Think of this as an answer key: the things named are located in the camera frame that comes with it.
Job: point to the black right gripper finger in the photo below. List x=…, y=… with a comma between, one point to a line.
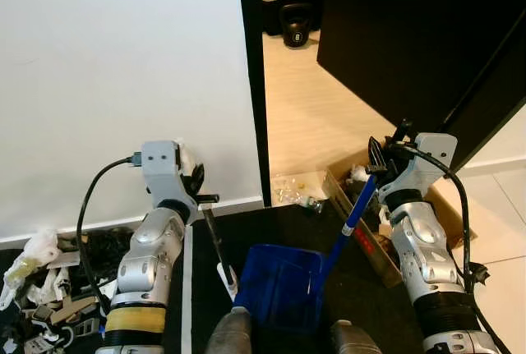
x=402, y=132
x=379, y=157

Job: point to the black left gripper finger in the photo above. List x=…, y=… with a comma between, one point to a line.
x=208, y=199

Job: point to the blue plastic dustpan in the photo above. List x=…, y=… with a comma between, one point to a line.
x=279, y=292

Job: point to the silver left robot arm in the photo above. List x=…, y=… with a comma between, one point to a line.
x=144, y=264

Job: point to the black floor mat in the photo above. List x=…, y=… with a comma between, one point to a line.
x=271, y=231

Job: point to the clear plastic bag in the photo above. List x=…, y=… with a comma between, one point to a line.
x=294, y=190

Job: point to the black cabinet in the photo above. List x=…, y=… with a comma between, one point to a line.
x=411, y=34

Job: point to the brown cardboard box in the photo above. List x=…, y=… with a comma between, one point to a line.
x=366, y=259

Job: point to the grey left robot leg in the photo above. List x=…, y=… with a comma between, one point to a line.
x=230, y=333

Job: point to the grey robot leg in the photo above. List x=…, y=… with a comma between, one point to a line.
x=230, y=333
x=353, y=339

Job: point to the black kettlebell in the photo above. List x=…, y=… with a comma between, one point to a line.
x=296, y=29

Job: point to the tan cardboard strip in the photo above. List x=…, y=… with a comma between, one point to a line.
x=74, y=311

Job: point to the grey right robot leg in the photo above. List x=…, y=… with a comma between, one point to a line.
x=353, y=339

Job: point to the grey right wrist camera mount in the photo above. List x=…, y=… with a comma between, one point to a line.
x=431, y=157

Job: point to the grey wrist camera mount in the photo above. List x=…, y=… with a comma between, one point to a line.
x=160, y=169
x=431, y=157

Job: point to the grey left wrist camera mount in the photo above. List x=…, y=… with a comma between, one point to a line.
x=160, y=169

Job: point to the black door frame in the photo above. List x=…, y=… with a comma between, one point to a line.
x=254, y=83

